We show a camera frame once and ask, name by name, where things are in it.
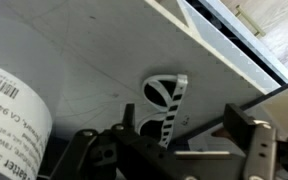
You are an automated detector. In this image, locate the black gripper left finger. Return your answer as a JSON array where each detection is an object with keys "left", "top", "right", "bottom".
[{"left": 112, "top": 103, "right": 199, "bottom": 180}]

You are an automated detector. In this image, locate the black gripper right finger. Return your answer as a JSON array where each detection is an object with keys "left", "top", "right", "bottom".
[{"left": 223, "top": 103, "right": 279, "bottom": 180}]

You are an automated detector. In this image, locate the white slotted bracket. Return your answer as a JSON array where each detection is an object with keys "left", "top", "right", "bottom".
[{"left": 137, "top": 73, "right": 189, "bottom": 149}]

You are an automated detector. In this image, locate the clear plastic bowl with label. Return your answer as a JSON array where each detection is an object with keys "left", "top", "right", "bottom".
[{"left": 0, "top": 60, "right": 54, "bottom": 180}]

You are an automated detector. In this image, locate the white drawer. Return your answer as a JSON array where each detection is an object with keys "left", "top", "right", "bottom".
[{"left": 198, "top": 0, "right": 288, "bottom": 84}]

